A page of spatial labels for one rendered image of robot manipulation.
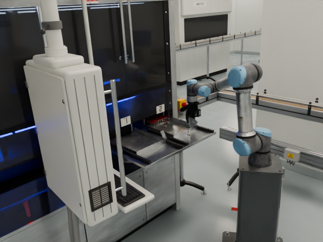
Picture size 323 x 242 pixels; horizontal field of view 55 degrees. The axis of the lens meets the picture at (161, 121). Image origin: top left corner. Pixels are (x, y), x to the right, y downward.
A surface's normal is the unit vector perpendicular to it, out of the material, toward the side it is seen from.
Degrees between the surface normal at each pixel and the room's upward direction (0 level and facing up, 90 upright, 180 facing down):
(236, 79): 82
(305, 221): 0
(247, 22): 90
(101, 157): 90
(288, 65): 90
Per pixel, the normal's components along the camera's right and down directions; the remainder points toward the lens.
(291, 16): -0.72, 0.28
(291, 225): -0.05, -0.93
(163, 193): 0.70, 0.22
